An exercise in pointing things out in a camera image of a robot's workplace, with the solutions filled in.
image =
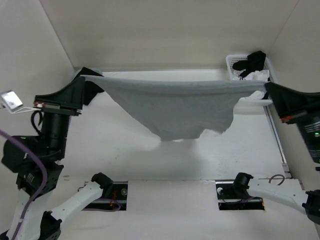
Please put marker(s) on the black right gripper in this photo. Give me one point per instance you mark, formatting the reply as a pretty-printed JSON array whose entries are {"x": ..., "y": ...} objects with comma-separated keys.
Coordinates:
[{"x": 292, "y": 105}]

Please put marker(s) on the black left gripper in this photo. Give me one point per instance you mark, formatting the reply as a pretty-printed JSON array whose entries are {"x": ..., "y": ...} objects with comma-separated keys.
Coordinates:
[{"x": 70, "y": 96}]

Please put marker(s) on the grey tank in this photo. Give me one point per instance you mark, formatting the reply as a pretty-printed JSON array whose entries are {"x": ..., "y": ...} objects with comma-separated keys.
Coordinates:
[
  {"x": 178, "y": 110},
  {"x": 97, "y": 70}
]

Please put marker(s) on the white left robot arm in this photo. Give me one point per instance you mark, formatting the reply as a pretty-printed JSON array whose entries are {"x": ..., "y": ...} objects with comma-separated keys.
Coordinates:
[{"x": 36, "y": 162}]

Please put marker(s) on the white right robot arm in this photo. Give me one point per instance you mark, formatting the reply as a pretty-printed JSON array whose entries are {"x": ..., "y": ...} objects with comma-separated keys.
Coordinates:
[{"x": 306, "y": 202}]

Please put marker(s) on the folded black tank top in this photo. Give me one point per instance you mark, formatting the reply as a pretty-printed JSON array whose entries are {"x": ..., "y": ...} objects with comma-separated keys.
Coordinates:
[{"x": 91, "y": 90}]

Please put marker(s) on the folded grey tank top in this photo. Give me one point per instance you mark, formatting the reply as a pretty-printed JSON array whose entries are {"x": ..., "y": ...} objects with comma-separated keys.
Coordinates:
[{"x": 97, "y": 70}]

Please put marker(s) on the white tank top in basket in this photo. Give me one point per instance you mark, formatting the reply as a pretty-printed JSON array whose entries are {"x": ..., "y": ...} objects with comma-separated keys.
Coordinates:
[{"x": 262, "y": 76}]

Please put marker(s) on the black tank top in basket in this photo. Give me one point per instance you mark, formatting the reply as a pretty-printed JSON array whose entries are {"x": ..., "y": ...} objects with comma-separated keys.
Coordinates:
[{"x": 255, "y": 62}]

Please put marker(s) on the white plastic basket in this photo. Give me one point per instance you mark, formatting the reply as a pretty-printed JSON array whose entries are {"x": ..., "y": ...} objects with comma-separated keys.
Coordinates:
[{"x": 231, "y": 59}]

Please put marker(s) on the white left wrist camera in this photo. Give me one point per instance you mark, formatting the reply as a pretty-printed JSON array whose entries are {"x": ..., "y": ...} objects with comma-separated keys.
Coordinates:
[{"x": 10, "y": 101}]

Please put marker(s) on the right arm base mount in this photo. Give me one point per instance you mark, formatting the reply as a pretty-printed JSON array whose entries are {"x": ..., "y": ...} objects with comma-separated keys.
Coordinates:
[{"x": 229, "y": 200}]

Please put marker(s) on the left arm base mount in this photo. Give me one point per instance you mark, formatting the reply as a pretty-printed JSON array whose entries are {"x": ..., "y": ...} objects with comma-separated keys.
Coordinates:
[{"x": 115, "y": 201}]

